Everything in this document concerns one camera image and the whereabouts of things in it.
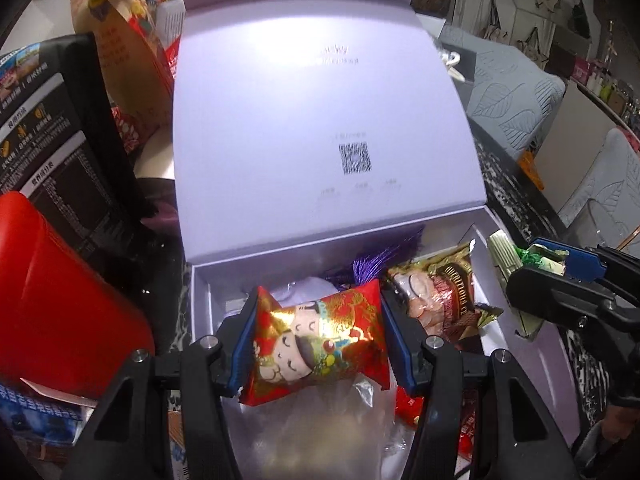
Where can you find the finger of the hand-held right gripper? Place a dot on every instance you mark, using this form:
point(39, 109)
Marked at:
point(580, 260)
point(535, 285)

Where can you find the canvas tote bag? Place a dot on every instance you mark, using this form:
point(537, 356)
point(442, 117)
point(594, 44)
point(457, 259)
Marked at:
point(532, 45)
point(500, 22)

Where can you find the green cream striped packet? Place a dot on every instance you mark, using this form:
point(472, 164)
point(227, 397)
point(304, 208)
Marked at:
point(500, 257)

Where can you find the brown gold snack packet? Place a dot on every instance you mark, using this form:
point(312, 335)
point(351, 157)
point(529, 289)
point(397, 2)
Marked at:
point(440, 285)

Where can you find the purple cloth pouch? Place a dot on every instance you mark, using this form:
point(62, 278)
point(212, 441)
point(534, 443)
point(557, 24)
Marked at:
point(307, 287)

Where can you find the black printed food bag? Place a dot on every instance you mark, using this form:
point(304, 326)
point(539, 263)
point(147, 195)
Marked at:
point(60, 150)

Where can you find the printed kraft paper bag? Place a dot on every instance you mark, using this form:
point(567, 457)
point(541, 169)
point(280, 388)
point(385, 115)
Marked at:
point(125, 60)

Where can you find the purple tassel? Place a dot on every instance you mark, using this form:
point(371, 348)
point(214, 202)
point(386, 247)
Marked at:
point(370, 262)

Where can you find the lavender gift box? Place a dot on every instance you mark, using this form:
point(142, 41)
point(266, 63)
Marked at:
point(325, 110)

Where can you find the orange plastic bag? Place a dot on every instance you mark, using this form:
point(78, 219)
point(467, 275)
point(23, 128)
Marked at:
point(530, 170)

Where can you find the chair with leaf cover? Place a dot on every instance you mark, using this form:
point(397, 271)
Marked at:
point(510, 95)

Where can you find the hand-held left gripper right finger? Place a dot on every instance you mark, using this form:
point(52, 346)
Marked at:
point(397, 340)

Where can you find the red plastic container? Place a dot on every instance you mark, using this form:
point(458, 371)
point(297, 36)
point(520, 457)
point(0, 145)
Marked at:
point(65, 300)

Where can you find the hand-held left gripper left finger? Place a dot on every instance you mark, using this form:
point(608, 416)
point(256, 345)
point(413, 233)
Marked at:
point(245, 340)

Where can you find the chair with pink clip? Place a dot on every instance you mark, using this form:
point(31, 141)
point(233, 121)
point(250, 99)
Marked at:
point(605, 185)

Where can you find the white cabinet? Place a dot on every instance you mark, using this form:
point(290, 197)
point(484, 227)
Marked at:
point(575, 130)

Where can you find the red snack packet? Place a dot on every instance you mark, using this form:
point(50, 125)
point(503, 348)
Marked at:
point(406, 407)

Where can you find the pink clip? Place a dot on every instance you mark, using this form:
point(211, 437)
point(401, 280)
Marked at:
point(631, 141)

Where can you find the red printed sachet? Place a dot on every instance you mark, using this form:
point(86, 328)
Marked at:
point(310, 340)

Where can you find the row of bottles and jars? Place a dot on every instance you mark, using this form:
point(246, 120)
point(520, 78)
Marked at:
point(610, 90)

